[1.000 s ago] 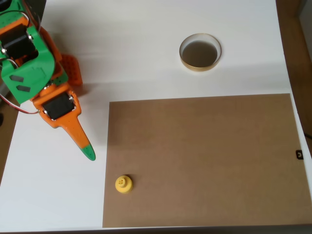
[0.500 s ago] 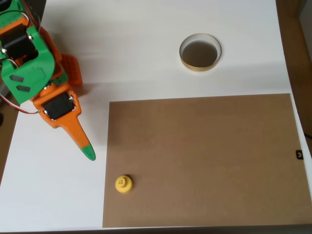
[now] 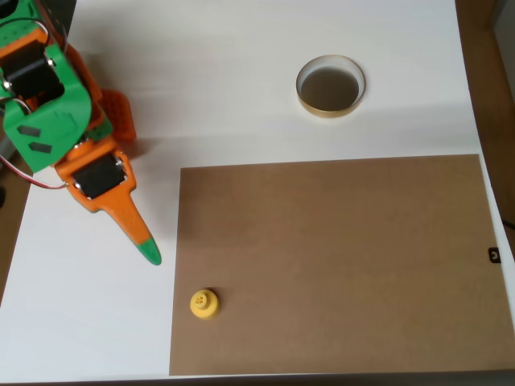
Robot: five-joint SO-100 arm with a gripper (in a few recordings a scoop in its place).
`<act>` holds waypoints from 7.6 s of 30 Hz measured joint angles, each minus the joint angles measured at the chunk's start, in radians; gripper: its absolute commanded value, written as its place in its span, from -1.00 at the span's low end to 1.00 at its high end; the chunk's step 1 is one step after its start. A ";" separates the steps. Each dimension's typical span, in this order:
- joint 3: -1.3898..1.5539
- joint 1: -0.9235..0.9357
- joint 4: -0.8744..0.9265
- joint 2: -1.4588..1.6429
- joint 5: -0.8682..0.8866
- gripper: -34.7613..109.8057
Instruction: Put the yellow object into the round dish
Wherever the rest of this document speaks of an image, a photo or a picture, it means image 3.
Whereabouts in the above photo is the small yellow plastic piece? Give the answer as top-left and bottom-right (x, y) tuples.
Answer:
(189, 288), (220, 322)

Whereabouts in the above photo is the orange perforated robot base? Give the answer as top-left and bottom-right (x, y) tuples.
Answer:
(100, 88), (137, 142)

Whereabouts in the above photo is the round wooden-rimmed cup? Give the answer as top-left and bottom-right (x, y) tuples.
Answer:
(295, 54), (367, 120)

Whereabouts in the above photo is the white board sheet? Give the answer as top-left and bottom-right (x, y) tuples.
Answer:
(0, 0), (515, 383)

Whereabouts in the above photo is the brown cardboard mat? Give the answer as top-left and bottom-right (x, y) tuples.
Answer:
(168, 154), (515, 377)

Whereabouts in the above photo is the red white servo cable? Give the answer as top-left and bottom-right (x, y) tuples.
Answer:
(0, 154), (69, 190)

